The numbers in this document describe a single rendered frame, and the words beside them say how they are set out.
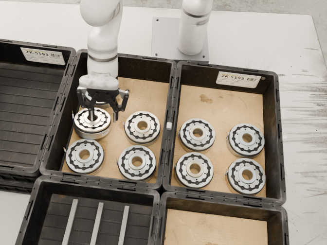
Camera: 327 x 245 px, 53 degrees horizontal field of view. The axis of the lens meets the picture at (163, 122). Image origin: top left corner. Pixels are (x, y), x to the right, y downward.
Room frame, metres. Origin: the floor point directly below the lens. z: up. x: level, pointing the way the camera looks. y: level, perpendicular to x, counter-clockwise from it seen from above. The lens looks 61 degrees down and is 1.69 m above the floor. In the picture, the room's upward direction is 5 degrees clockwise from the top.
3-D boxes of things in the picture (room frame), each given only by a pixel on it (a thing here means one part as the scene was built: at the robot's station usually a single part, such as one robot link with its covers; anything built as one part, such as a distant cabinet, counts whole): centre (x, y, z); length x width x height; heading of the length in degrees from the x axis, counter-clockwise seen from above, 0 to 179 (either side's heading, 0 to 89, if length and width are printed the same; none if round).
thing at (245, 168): (0.31, -0.24, 0.86); 0.05 x 0.05 x 0.01
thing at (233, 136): (0.42, -0.24, 0.86); 0.10 x 0.10 x 0.01
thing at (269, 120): (0.43, -0.17, 0.87); 0.40 x 0.30 x 0.11; 178
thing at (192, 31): (0.81, -0.07, 0.89); 0.09 x 0.09 x 0.17; 12
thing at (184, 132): (0.43, -0.10, 0.86); 0.10 x 0.10 x 0.01
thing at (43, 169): (0.44, 0.13, 0.92); 0.40 x 0.30 x 0.02; 178
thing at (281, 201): (0.43, -0.17, 0.92); 0.40 x 0.30 x 0.02; 178
